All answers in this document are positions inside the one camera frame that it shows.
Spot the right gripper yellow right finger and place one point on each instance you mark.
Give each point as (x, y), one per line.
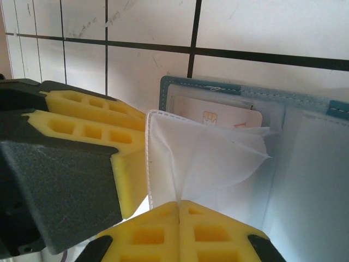
(212, 237)

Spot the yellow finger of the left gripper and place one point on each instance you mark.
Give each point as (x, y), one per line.
(68, 169)
(81, 101)

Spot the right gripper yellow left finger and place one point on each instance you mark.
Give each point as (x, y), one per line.
(147, 237)

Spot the teal card holder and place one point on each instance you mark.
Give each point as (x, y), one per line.
(313, 152)

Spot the white credit card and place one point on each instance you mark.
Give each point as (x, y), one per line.
(229, 112)

